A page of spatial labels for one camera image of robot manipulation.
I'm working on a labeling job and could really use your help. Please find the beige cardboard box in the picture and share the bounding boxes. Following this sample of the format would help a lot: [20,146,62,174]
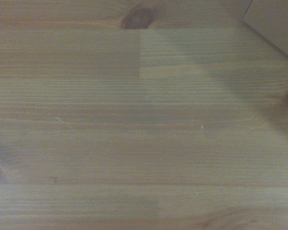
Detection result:
[222,0,288,63]

